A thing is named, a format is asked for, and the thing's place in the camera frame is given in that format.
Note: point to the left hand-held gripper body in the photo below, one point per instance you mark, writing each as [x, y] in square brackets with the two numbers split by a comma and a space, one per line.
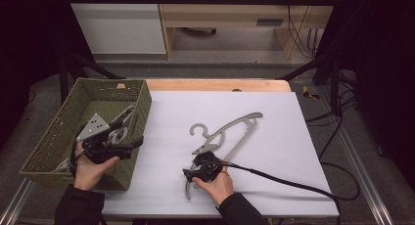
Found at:
[94, 127]

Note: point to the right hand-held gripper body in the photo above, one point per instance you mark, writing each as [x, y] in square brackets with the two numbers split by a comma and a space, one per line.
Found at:
[210, 168]

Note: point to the grey plastic clothes hanger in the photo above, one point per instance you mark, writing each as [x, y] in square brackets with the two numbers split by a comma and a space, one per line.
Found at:
[62, 167]
[129, 110]
[243, 119]
[123, 133]

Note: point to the green woven basket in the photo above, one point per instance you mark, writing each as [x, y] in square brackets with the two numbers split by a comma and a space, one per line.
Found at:
[98, 102]

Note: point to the person's right hand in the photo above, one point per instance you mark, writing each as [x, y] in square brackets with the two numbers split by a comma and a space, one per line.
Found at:
[220, 187]

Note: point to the person's left hand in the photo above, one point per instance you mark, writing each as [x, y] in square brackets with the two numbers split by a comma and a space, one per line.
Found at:
[89, 174]

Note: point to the black metal stand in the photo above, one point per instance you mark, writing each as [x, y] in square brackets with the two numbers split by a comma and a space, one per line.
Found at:
[63, 78]
[333, 84]

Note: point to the white table mat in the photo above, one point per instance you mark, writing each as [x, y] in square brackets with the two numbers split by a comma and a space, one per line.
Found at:
[277, 159]

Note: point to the white cabinet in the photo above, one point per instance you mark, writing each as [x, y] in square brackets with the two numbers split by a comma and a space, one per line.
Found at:
[120, 29]

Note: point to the black curtain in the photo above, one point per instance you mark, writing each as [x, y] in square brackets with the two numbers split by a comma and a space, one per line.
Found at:
[385, 71]
[29, 55]

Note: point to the yellow black tool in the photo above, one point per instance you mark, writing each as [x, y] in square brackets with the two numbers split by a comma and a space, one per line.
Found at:
[307, 93]

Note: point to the light wooden desk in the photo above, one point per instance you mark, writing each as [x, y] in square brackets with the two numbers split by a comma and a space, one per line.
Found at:
[225, 13]

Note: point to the aluminium rail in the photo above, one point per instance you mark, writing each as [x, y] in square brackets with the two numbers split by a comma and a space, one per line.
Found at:
[14, 202]
[368, 186]

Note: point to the black horizontal frame bar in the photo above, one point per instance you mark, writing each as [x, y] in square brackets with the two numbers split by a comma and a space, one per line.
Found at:
[195, 0]

